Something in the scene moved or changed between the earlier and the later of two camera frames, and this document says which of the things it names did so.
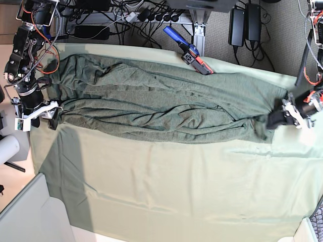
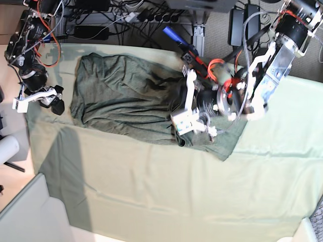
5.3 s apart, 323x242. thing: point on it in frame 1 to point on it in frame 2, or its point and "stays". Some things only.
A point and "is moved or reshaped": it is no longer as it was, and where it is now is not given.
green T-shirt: x=114 y=94 is moved or reshaped
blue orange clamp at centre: x=191 y=56 stays
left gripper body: x=305 y=109 to x=210 y=100
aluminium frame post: x=199 y=41 stays
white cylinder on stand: x=9 y=145 stays
